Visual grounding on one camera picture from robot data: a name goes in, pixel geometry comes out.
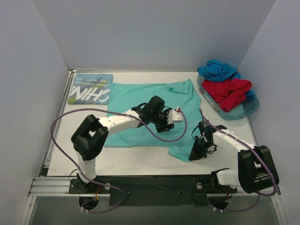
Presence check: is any teal t shirt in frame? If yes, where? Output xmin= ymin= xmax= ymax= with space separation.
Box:
xmin=105 ymin=79 xmax=202 ymax=162

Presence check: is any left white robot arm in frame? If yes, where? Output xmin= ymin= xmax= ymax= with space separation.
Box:
xmin=71 ymin=96 xmax=182 ymax=193

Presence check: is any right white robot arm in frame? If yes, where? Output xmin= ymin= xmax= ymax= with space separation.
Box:
xmin=188 ymin=120 xmax=279 ymax=194

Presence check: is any red t shirt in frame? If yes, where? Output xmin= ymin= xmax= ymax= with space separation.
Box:
xmin=202 ymin=78 xmax=252 ymax=112

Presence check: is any clear blue plastic bin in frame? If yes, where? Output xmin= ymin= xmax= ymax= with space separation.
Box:
xmin=197 ymin=75 xmax=259 ymax=121

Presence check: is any folded blue printed t shirt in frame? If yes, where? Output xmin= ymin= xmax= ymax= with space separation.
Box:
xmin=67 ymin=73 xmax=113 ymax=105

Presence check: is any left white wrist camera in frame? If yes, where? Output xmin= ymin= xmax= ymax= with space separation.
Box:
xmin=167 ymin=107 xmax=183 ymax=124

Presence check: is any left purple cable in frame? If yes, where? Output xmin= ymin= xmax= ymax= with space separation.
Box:
xmin=51 ymin=110 xmax=188 ymax=214

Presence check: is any purple cable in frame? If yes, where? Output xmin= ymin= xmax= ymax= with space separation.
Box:
xmin=198 ymin=108 xmax=279 ymax=213
xmin=51 ymin=110 xmax=188 ymax=214

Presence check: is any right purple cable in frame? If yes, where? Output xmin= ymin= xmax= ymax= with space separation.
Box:
xmin=198 ymin=108 xmax=279 ymax=213

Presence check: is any aluminium mounting rail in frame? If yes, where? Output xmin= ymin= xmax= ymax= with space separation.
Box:
xmin=28 ymin=175 xmax=281 ymax=197

